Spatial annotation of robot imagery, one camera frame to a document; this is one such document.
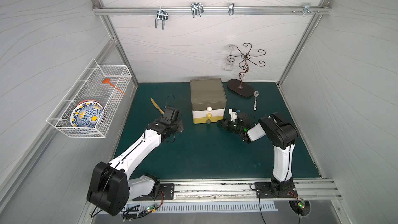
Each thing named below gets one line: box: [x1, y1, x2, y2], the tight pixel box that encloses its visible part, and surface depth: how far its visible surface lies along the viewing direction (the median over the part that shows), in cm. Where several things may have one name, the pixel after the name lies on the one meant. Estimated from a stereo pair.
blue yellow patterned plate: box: [70, 99, 106, 128], surface depth 62 cm
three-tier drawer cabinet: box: [189, 77, 227, 124], surface depth 92 cm
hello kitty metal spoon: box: [253, 90, 260, 111], surface depth 117 cm
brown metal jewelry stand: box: [225, 42, 266, 98], surface depth 100 cm
